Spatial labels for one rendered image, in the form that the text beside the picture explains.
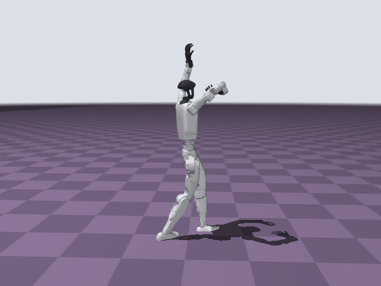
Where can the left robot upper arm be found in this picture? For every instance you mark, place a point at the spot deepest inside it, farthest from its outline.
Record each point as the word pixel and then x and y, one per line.
pixel 182 94

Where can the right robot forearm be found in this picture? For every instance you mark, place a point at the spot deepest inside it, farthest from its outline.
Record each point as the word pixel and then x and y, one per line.
pixel 221 86

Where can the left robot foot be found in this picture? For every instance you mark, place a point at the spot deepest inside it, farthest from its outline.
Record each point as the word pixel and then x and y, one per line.
pixel 208 228

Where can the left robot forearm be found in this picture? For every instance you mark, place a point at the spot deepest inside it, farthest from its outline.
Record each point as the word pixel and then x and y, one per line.
pixel 187 72

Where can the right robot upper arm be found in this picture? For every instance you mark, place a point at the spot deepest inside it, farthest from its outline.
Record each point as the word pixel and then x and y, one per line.
pixel 194 107

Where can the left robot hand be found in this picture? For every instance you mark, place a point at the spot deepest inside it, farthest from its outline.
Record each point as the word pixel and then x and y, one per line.
pixel 188 54

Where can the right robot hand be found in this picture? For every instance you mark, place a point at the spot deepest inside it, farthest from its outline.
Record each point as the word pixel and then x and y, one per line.
pixel 221 92

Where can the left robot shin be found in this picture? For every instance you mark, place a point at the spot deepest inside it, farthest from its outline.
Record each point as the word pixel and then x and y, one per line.
pixel 201 208

